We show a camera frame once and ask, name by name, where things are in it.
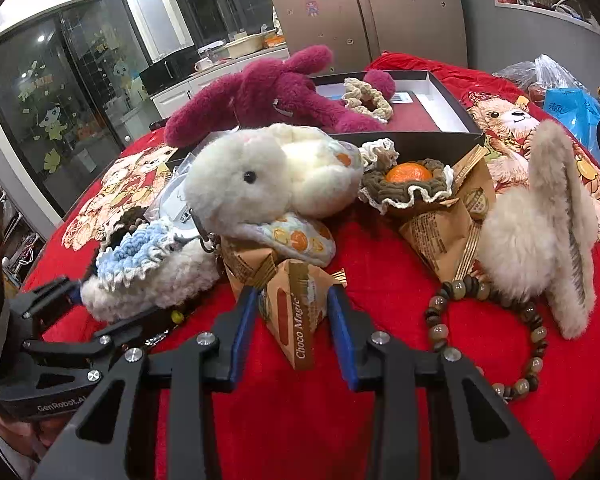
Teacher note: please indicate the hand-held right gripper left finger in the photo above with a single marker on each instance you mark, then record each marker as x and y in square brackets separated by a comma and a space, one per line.
[241, 332]

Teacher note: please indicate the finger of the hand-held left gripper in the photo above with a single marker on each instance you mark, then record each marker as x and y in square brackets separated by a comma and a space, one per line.
[74, 292]
[105, 342]

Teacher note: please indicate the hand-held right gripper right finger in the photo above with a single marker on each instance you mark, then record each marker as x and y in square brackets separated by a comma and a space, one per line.
[341, 335]

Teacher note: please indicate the triangular brown snack packet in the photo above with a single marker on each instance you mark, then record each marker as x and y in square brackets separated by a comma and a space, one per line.
[245, 265]
[300, 320]

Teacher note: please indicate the fluffy white hair claw clip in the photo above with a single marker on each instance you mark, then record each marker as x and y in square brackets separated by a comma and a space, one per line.
[145, 295]

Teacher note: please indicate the blue crocheted scrunchie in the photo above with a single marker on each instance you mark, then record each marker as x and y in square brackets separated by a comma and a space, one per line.
[135, 255]

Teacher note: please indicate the clear plastic packet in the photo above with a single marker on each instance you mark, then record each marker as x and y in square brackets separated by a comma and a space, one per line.
[180, 210]

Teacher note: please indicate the black cardboard box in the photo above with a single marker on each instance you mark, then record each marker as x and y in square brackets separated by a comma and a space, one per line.
[430, 145]

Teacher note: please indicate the person's left forearm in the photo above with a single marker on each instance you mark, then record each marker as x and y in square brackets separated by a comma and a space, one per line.
[10, 435]

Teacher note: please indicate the dark brown scrunchie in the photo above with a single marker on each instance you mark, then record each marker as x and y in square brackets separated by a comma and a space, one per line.
[130, 217]

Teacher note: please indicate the red printed blanket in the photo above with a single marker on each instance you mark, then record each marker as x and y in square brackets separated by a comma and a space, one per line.
[430, 435]

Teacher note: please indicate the large brown snack packet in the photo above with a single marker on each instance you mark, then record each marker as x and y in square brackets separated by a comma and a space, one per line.
[440, 240]

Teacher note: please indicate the white plush rabbit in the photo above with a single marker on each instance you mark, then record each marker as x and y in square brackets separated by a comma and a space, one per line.
[240, 180]

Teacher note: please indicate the brown crocheted scrunchie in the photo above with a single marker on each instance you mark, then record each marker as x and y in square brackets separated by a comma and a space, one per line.
[380, 182]

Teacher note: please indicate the tangerine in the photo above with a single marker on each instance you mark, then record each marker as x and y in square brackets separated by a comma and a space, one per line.
[409, 172]

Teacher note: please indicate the sliding glass door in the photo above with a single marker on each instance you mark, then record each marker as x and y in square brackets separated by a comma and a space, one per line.
[30, 110]

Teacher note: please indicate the beige plush rabbit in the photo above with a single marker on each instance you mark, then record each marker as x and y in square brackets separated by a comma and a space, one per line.
[515, 245]

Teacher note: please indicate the white kitchen cabinet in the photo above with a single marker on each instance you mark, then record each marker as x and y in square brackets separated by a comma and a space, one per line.
[175, 97]

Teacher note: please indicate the magenta plush rabbit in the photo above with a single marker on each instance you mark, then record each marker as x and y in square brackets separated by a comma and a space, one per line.
[260, 95]

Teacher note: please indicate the black microwave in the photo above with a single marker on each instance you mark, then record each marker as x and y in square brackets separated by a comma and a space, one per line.
[167, 72]

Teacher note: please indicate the cream crocheted scrunchie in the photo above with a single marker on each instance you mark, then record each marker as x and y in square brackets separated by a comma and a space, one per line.
[352, 91]

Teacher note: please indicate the white mug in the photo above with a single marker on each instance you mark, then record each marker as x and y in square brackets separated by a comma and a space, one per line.
[203, 64]

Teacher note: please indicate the cream basin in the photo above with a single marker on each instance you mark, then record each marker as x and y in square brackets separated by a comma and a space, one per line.
[245, 46]

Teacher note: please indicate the clear plastic bag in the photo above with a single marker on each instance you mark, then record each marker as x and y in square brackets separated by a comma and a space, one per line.
[522, 75]

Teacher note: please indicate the blue plastic bag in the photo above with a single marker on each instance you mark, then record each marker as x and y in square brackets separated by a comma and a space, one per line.
[575, 115]

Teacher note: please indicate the steel refrigerator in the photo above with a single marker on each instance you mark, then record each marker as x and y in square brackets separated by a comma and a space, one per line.
[405, 10]

